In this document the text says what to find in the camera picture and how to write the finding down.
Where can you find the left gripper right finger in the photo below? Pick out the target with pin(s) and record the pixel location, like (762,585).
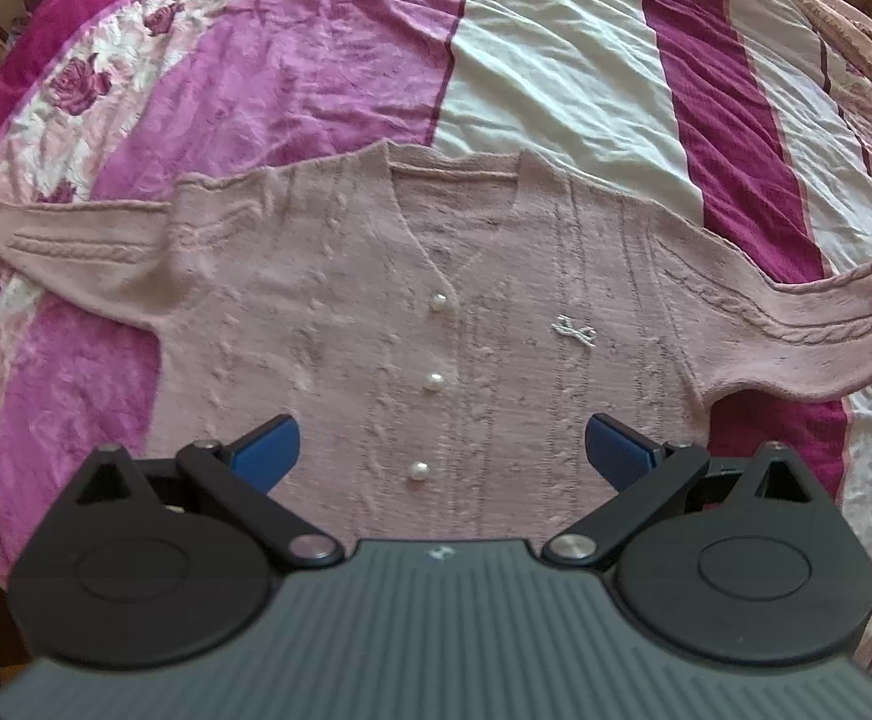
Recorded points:
(743,560)

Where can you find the striped floral bed cover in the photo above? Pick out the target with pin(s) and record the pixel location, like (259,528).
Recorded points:
(736,115)

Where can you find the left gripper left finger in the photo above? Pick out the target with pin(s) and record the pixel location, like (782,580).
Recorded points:
(146,562)

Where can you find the pink knitted cardigan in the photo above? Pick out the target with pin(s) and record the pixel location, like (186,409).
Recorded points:
(440,327)

